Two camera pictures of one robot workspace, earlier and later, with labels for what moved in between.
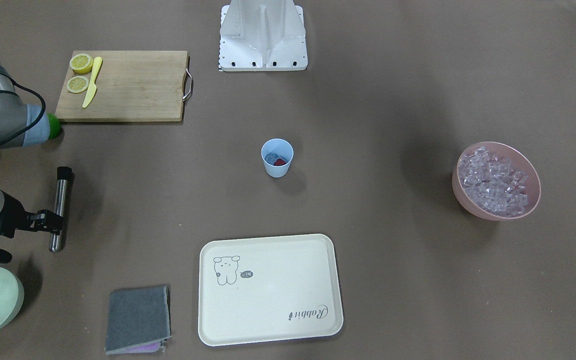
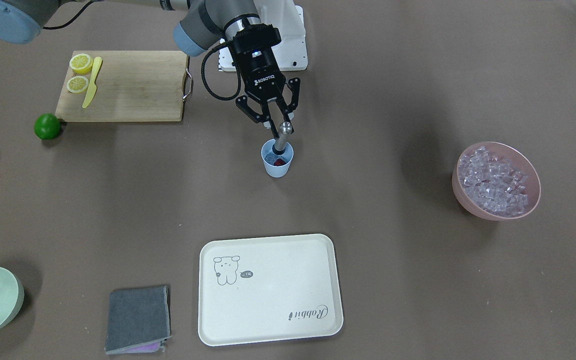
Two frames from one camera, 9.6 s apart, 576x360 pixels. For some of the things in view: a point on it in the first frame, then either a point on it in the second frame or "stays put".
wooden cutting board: (132, 86) stays put
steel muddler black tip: (65, 177) → (285, 129)
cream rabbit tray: (267, 289) stays put
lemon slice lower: (81, 63) stays put
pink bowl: (496, 181) stays put
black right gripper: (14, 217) → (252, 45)
